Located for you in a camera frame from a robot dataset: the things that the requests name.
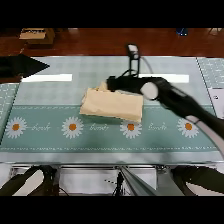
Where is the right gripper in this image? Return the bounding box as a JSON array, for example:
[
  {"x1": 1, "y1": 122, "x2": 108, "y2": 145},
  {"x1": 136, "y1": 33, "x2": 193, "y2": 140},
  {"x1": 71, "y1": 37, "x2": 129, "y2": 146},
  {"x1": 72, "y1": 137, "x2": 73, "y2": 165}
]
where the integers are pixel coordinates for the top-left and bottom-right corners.
[{"x1": 106, "y1": 75, "x2": 145, "y2": 95}]

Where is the cream shirt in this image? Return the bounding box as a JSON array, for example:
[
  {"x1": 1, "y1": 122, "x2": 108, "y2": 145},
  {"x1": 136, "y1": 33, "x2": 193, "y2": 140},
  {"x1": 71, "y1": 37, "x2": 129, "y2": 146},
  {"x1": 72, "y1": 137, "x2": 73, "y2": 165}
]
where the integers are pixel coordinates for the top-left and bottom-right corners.
[{"x1": 78, "y1": 81, "x2": 145, "y2": 124}]

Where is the cardboard box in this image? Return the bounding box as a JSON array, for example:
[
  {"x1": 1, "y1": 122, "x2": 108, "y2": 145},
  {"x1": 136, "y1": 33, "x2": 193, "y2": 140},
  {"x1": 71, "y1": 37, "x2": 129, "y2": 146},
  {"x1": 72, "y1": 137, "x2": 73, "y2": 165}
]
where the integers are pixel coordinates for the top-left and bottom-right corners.
[{"x1": 18, "y1": 27, "x2": 56, "y2": 46}]

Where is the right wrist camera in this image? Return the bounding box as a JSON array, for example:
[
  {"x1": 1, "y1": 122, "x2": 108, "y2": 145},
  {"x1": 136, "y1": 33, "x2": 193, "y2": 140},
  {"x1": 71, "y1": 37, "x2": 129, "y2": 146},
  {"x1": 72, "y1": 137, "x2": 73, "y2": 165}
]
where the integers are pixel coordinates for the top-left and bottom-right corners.
[{"x1": 125, "y1": 43, "x2": 142, "y2": 78}]

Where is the silver frame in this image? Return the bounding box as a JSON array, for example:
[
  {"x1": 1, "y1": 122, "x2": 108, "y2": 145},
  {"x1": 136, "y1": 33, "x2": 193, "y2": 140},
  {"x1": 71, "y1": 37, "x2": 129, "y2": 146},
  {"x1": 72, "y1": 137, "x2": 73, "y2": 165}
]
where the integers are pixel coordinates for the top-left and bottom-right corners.
[{"x1": 0, "y1": 161, "x2": 224, "y2": 196}]

